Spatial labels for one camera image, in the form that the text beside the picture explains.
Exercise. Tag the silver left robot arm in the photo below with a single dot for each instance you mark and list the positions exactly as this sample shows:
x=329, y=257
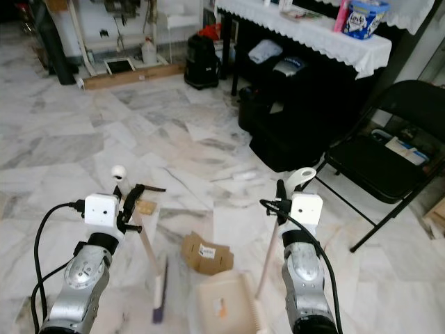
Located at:
x=80, y=278

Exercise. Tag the flat brown cardboard scrap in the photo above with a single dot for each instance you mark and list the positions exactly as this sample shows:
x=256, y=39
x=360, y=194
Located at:
x=147, y=207

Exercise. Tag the pile of black bags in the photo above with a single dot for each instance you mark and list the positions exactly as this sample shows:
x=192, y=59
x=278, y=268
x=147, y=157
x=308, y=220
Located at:
x=295, y=115

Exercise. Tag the small brown cardboard box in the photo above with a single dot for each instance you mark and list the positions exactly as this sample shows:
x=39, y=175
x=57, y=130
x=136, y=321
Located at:
x=206, y=254

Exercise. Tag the black folding chair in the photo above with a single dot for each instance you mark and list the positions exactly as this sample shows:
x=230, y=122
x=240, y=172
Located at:
x=368, y=163

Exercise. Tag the long wooden plank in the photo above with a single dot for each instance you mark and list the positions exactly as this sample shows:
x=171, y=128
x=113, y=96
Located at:
x=132, y=75

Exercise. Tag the white framed tablet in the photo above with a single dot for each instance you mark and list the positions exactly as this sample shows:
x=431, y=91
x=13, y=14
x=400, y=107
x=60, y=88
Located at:
x=119, y=66

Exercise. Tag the white and blue carton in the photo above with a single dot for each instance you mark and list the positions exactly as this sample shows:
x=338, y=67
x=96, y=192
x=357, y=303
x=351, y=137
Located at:
x=407, y=149

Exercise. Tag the white folded cloth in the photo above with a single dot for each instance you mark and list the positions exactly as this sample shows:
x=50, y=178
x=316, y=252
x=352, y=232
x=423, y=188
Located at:
x=265, y=51

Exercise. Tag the white plastic jug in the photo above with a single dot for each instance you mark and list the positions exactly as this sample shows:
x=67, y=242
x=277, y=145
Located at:
x=149, y=53

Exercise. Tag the table with white lace cloth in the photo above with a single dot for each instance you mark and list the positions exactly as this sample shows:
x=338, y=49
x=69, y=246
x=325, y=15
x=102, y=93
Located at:
x=306, y=35

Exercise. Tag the black cylinder roll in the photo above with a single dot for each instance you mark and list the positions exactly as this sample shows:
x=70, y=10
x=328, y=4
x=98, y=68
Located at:
x=57, y=52

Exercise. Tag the red cloth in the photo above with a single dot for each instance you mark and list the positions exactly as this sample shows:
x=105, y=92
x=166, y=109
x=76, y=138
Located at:
x=210, y=31

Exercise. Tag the pink bottle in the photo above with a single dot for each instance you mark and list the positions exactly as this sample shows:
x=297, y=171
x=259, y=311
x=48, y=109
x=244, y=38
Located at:
x=343, y=17

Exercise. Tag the blue plastic tub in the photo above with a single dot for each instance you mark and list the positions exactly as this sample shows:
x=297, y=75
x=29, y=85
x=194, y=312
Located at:
x=367, y=21

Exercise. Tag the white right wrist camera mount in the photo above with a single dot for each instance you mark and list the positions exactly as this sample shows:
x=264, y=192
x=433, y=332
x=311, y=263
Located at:
x=306, y=209

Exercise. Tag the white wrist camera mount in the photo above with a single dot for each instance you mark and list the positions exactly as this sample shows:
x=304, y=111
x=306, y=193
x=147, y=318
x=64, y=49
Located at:
x=101, y=211
x=306, y=209

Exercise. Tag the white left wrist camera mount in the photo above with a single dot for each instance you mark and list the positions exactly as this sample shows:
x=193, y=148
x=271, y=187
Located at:
x=101, y=211

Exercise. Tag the white pipe frame stand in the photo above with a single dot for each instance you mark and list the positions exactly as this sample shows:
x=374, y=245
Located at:
x=89, y=45

